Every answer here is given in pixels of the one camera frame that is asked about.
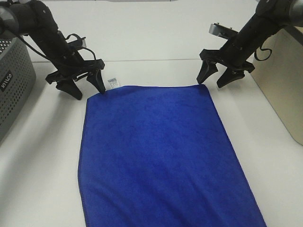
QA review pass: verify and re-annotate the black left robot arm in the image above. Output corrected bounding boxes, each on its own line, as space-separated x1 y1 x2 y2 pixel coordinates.
0 0 106 100

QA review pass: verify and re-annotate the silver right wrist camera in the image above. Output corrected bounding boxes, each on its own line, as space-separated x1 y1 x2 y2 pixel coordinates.
209 23 238 40

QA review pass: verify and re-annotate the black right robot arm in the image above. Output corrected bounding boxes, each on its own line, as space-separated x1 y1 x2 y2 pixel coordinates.
196 0 303 88

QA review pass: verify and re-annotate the beige bin with grey rim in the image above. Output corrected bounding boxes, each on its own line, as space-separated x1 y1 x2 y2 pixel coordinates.
251 27 303 144

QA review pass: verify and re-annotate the blue microfibre towel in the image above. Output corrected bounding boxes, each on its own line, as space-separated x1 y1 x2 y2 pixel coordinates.
78 85 266 227

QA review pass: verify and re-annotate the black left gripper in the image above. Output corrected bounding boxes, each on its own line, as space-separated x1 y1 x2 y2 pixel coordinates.
45 59 106 100

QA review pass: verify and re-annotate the grey perforated plastic basket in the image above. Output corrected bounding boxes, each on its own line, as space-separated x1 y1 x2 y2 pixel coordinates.
0 38 36 140

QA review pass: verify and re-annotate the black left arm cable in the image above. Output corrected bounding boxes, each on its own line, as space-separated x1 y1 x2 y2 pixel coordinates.
14 33 98 62

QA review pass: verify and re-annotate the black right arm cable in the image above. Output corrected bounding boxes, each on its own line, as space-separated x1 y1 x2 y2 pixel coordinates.
253 33 273 61

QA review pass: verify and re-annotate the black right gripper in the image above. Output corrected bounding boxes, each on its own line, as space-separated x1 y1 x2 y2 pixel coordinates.
196 46 255 88

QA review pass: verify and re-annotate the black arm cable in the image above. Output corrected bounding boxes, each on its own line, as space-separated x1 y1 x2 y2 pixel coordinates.
253 33 273 61
14 33 98 62

